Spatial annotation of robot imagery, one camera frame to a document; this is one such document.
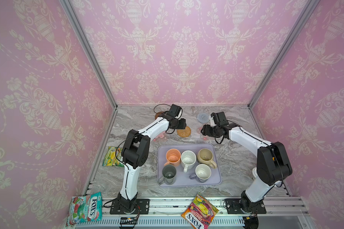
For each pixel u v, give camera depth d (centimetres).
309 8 69
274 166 46
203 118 113
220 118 73
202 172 85
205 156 90
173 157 89
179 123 87
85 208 71
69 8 70
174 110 78
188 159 89
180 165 85
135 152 54
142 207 75
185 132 104
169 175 83
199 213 70
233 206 73
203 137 101
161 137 102
